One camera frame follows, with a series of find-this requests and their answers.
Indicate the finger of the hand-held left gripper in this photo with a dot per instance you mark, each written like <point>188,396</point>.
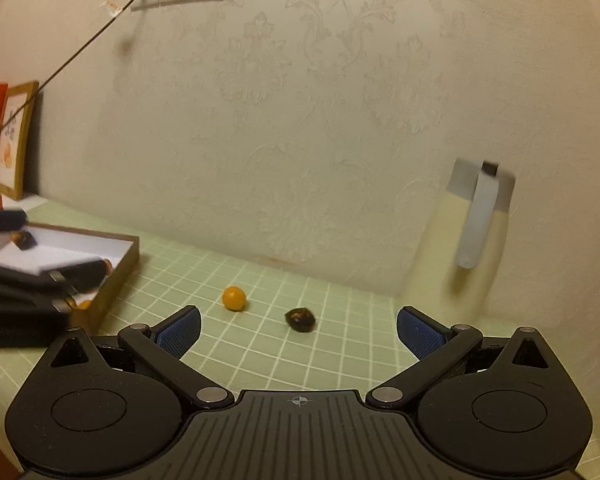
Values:
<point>80,272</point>
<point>2,220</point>

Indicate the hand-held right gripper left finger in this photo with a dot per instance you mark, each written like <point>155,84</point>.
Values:
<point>180,332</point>

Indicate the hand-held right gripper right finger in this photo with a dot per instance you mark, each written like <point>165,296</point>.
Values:
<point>420,332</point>

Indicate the dark brown water chestnut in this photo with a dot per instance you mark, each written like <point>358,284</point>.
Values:
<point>24,239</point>
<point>300,320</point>

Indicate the brown cardboard box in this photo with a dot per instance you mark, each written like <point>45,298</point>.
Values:
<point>120,265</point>

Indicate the small yellow-orange kumquat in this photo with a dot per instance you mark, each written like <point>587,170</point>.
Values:
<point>234,298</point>

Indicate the cream thermos jug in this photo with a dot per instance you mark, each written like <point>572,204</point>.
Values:
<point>460,280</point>

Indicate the green checked tablecloth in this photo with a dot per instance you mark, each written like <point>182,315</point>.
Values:
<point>290,360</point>

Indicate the wooden picture frame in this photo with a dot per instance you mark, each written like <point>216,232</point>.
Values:
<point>19,140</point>

